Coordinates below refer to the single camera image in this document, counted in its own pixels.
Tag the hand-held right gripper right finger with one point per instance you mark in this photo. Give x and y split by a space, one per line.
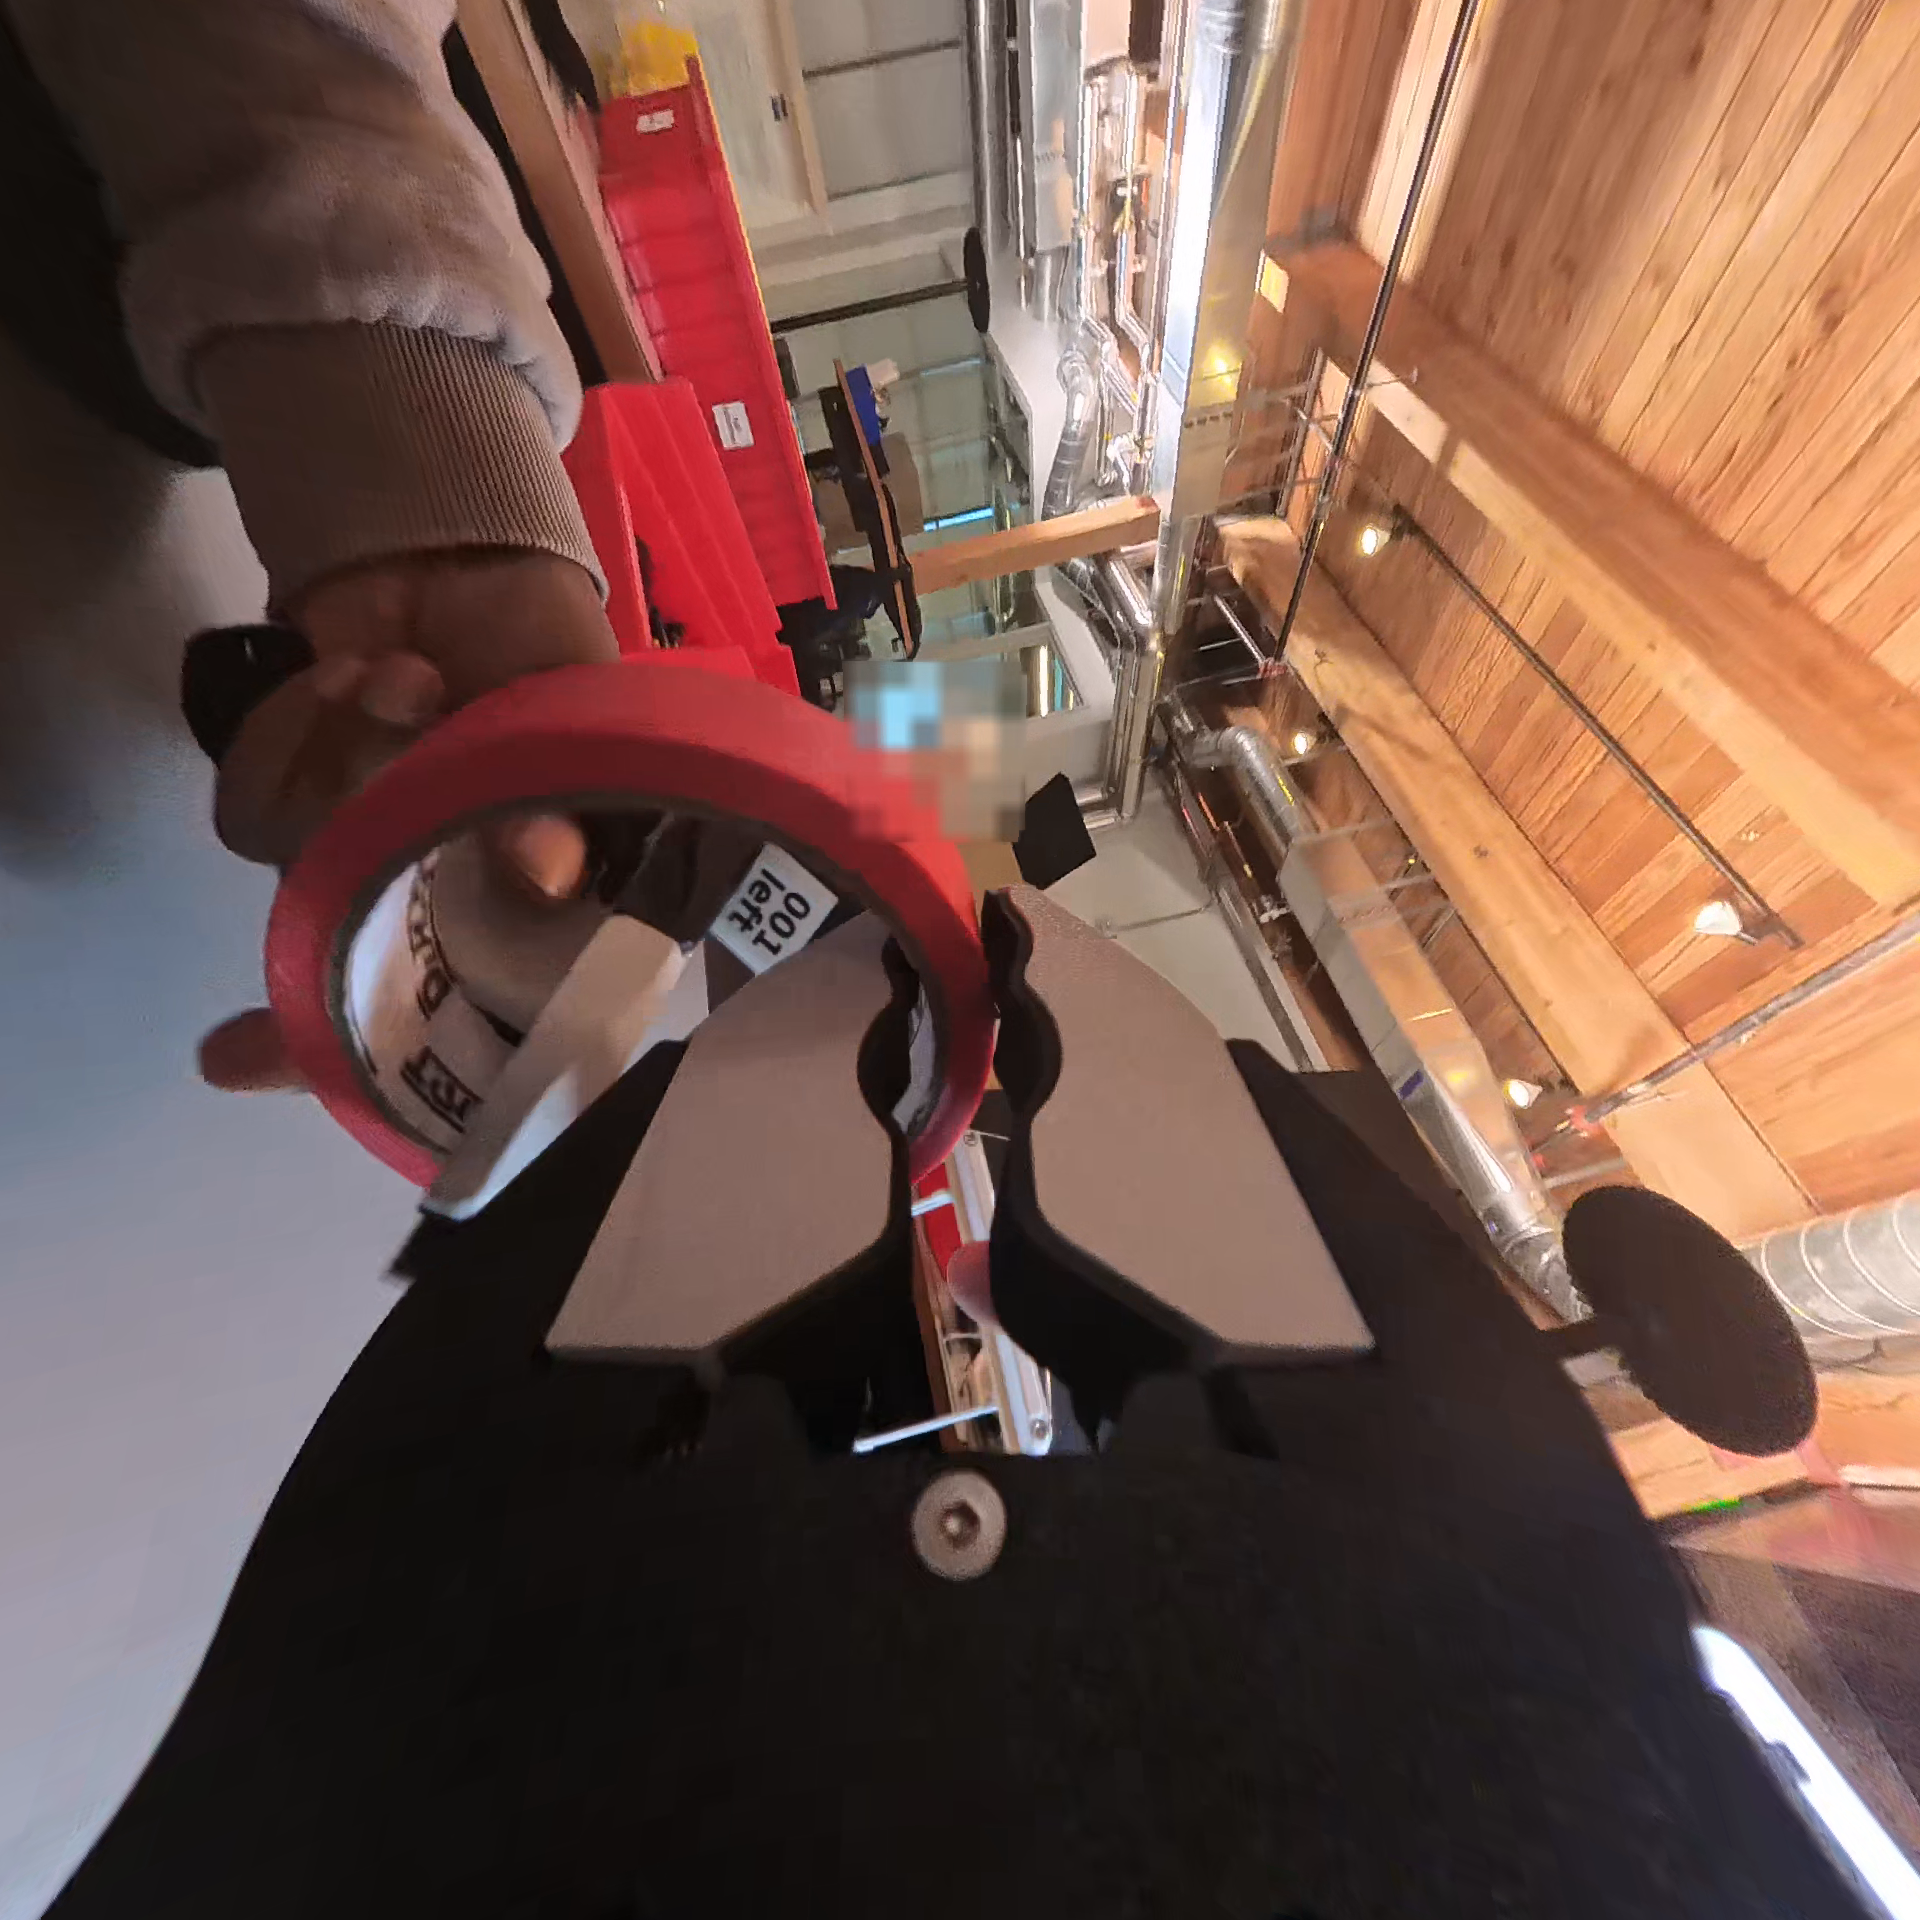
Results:
1184 1200

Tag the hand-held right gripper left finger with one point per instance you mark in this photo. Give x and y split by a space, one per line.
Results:
734 1200

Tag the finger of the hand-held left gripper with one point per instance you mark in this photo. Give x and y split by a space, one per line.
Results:
599 974

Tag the red tape roll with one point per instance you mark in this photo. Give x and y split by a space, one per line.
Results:
629 735

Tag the red plastic bin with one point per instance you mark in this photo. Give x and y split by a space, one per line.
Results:
675 510
705 254

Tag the person's right hand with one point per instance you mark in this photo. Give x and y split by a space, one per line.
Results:
973 1284

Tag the person's left hand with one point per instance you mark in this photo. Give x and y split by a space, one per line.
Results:
452 630

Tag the black square sheet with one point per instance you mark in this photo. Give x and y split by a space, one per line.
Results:
1052 827

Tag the standing desk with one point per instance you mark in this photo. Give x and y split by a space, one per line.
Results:
878 495

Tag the black fuzzy round disc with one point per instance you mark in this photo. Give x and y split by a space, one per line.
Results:
1694 1320

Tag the black floor lamp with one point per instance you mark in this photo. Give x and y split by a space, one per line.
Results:
975 278

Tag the yellow plastic bin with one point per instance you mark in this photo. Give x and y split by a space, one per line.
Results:
645 54

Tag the white ceiling light panel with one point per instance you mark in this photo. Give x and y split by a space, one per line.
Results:
1800 1769

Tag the shiny metal pipe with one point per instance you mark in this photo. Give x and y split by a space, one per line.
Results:
1214 224

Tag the rectangular metal duct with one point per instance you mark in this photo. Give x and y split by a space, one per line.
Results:
1365 945

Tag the grey elbow air duct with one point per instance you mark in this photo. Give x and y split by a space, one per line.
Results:
1253 765

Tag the wooden support post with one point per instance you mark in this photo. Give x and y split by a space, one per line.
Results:
1036 542

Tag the silver spiral air duct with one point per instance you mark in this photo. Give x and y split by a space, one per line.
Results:
1862 1277

